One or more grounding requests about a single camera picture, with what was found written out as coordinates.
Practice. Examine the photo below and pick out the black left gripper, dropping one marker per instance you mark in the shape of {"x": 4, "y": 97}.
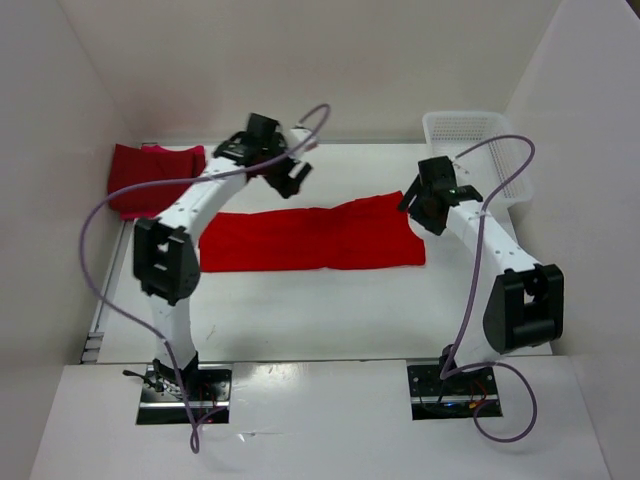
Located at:
{"x": 287, "y": 186}

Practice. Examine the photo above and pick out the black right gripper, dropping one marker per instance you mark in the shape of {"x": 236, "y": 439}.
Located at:
{"x": 416, "y": 190}

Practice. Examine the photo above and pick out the bright red t shirt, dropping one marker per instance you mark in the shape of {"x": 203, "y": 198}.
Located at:
{"x": 361, "y": 234}

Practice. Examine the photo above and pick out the dark red t shirt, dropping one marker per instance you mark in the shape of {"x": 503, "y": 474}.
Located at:
{"x": 131, "y": 166}

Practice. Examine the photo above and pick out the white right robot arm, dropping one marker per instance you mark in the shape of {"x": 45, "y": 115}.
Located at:
{"x": 514, "y": 301}

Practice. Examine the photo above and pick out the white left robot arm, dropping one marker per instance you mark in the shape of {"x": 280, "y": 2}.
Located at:
{"x": 165, "y": 258}

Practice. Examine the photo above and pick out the white plastic laundry basket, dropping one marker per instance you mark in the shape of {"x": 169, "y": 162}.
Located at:
{"x": 481, "y": 141}

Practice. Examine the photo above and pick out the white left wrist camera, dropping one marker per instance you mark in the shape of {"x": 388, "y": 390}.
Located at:
{"x": 299, "y": 141}

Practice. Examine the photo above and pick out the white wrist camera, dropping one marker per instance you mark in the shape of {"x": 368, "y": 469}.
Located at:
{"x": 299, "y": 141}
{"x": 459, "y": 168}

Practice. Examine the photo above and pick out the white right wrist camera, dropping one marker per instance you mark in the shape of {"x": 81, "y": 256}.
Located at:
{"x": 459, "y": 168}

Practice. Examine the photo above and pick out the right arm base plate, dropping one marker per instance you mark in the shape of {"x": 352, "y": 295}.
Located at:
{"x": 459, "y": 397}

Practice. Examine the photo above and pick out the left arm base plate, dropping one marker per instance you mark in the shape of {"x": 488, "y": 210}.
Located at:
{"x": 161, "y": 401}

